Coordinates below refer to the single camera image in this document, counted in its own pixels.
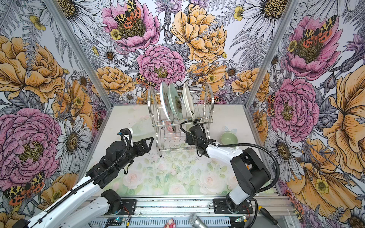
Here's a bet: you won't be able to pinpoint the small red pink figure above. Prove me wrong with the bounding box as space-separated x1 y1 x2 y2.
163 218 176 228

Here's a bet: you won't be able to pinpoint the cream white plate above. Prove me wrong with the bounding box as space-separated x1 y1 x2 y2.
182 84 196 120

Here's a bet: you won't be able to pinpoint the right black corrugated cable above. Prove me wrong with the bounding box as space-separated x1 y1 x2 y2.
179 122 280 193

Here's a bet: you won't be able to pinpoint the chrome two-tier dish rack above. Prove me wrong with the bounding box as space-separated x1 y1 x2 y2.
147 83 215 157

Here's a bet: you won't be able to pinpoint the pink black patterned bowl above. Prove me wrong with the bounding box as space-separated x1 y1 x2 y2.
165 121 176 133

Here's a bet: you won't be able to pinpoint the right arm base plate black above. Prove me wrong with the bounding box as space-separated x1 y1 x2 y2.
210 198 254 214

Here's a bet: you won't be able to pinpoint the mint green plate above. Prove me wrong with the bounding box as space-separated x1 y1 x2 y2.
169 84 183 120

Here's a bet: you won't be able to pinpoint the silver microphone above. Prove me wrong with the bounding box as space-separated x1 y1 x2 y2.
188 214 208 228

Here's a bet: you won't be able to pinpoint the light green bowl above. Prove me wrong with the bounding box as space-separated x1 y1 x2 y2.
220 132 238 145

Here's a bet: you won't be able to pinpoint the green tinted glass cup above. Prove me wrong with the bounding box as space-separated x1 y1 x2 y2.
185 120 197 131

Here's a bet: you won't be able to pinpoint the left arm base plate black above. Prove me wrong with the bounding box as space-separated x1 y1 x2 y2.
108 199 137 216

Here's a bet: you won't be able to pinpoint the aluminium frame rail front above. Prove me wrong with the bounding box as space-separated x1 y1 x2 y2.
52 195 296 219

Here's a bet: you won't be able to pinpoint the black handled screwdriver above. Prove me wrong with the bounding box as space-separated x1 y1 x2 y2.
258 206 278 226

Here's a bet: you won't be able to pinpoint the watermelon pattern plate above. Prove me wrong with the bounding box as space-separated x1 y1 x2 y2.
160 82 174 122

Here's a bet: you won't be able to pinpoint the green circuit board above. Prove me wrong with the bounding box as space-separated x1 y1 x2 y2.
106 218 124 226

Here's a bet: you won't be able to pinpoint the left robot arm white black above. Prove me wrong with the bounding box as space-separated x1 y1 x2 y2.
13 137 154 228

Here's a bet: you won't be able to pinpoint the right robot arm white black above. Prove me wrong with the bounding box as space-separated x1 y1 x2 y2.
180 124 280 212

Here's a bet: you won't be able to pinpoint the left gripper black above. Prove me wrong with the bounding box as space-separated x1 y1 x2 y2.
116 137 154 171

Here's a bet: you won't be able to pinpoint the clear glass plate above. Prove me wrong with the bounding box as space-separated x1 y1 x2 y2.
128 122 155 141

